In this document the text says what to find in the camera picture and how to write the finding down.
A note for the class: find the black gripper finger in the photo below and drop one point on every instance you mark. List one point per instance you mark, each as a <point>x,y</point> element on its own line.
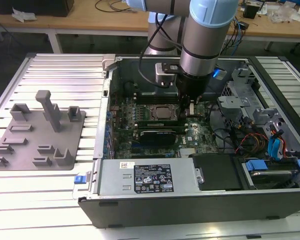
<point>198,100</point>
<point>185,107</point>

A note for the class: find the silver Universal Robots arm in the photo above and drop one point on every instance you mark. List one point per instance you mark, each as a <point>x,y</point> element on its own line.
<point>202,37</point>

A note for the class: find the black RAM slot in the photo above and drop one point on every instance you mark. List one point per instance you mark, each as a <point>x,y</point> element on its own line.
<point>136,123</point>
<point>157,101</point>
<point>152,95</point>
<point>165,130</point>

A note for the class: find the silver CPU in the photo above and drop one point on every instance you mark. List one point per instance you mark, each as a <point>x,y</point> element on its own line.
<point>164,112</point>

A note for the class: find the green motherboard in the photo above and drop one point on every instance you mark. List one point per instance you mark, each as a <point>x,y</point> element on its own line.
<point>202,130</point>

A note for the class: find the grey metal drive cage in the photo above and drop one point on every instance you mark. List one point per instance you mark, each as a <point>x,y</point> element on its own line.
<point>231,102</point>

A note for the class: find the black graphics card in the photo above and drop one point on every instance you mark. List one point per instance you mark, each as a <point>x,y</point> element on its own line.
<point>157,137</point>

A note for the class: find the silver finned heat sink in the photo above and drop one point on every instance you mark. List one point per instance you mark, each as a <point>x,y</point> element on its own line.
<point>189,152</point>

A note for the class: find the black plastic shroud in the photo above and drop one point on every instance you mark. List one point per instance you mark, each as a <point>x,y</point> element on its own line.
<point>215,172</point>

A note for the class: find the small black adapter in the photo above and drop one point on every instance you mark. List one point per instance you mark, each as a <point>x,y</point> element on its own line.
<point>244,25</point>

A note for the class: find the hard disk in blue carrier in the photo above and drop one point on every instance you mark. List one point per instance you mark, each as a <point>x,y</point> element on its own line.
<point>256,166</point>

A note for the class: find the grey case corner latch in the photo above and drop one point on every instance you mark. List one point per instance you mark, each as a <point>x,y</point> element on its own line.
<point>108,61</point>

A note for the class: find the small black box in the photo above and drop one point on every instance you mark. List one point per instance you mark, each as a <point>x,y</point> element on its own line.
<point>251,12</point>

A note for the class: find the grey power supply with label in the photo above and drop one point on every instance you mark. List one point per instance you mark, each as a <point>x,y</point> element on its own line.
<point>115,177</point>

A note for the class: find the black open PC case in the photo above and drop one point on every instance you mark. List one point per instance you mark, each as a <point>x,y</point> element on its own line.
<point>165,212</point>

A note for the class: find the clear plastic bags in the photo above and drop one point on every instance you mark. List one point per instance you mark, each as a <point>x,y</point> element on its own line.
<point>282,13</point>

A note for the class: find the blue case latch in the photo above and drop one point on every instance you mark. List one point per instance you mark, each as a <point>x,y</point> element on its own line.
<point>80,180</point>

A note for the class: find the wooden desk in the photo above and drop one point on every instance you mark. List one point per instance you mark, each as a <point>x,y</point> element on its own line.
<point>77,20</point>

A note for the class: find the grey parts rack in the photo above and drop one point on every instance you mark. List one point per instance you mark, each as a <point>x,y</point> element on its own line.
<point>40,140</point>

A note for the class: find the large black box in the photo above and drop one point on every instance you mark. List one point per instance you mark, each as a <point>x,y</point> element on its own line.
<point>40,7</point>

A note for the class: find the crumpled white paper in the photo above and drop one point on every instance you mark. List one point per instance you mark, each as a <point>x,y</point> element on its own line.
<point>22,16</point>

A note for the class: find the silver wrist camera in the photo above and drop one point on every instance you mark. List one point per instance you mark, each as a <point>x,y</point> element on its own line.
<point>221,74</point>

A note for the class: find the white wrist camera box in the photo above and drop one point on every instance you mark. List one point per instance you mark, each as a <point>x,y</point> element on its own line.
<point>162,76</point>

